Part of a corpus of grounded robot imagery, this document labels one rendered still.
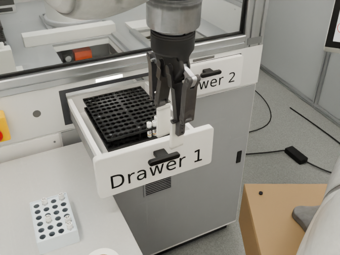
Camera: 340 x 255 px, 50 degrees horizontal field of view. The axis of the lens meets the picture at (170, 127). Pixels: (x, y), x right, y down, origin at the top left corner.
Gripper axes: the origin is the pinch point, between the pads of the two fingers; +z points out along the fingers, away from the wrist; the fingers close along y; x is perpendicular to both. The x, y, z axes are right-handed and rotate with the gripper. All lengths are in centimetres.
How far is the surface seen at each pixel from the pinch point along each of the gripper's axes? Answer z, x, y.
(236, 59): 9, -48, 30
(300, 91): 99, -195, 96
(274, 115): 103, -157, 87
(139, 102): 11.4, -9.1, 27.1
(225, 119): 34, -48, 31
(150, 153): 10.2, 1.0, 5.7
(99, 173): 11.5, 12.7, 7.5
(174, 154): 9.4, -2.7, 1.7
